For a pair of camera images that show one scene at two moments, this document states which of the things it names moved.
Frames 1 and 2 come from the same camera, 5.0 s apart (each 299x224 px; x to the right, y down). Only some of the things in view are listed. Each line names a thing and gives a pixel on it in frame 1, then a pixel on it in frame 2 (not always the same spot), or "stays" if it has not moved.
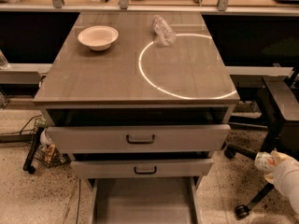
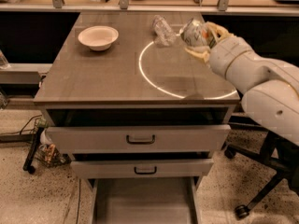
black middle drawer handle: [145, 173] stays
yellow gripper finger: [269, 177] -> [203, 51]
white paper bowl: [99, 37] stays
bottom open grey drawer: [144, 200] stays
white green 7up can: [261, 161] -> [195, 33]
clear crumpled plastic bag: [162, 31] stays
